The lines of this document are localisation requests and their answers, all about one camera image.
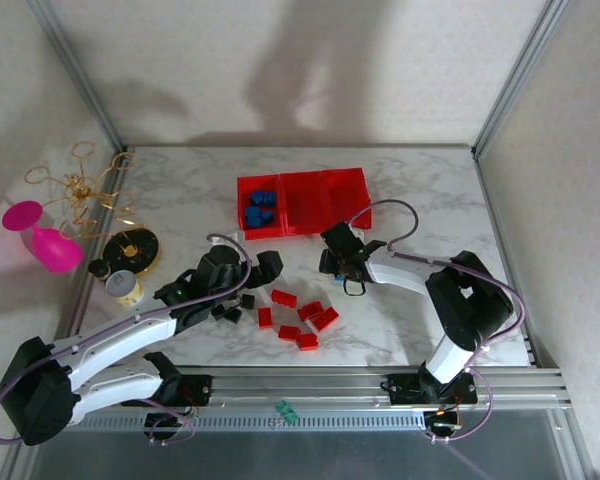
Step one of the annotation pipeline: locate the red plastic bin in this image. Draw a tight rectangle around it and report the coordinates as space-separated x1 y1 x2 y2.
279 170 330 237
322 167 374 233
237 173 285 242

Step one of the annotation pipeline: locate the round black gold disc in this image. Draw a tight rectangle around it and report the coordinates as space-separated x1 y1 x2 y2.
102 227 163 279

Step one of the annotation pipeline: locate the silver lid yellow can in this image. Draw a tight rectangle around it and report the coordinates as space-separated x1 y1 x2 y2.
104 269 146 312

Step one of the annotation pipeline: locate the green plastic clip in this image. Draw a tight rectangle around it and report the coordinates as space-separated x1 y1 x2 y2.
274 399 299 427

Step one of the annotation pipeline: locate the small black circuit board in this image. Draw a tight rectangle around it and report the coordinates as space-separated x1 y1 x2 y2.
143 412 192 442
423 409 463 437

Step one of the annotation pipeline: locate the pink plastic goblet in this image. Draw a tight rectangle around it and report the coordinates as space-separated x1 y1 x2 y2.
2 199 84 275

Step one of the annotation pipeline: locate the grey acrylic panel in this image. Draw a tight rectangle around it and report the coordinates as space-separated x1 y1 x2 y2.
9 424 597 480

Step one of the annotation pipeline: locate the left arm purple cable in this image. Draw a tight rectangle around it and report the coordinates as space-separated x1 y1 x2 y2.
0 233 254 445

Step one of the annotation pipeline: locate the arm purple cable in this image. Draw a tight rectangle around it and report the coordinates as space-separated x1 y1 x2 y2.
0 233 254 445
347 199 527 362

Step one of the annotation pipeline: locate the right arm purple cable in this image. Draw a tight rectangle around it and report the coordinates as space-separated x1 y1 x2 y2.
347 199 527 362

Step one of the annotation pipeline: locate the wide aluminium base rail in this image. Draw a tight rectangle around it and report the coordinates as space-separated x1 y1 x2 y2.
69 366 570 414

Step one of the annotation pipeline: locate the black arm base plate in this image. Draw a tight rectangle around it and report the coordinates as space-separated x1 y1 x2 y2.
387 372 479 407
172 373 214 408

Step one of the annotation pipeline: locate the aluminium table edge rail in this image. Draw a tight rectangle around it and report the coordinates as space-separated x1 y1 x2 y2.
472 144 564 374
54 148 131 351

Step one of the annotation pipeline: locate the grey slotted cable duct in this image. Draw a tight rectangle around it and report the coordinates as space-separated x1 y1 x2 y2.
77 409 427 431

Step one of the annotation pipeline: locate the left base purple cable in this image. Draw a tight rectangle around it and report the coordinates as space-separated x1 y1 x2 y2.
142 398 197 446

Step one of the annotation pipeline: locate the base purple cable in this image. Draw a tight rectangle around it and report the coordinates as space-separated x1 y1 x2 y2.
422 367 496 444
142 398 197 446

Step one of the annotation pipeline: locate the gold wire sculpture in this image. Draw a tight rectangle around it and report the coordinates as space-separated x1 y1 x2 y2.
24 141 147 242

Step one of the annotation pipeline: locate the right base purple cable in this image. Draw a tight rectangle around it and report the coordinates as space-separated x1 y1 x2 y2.
422 367 496 444

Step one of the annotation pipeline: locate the aluminium frame post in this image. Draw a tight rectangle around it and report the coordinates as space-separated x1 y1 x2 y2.
27 0 131 154
471 0 572 157

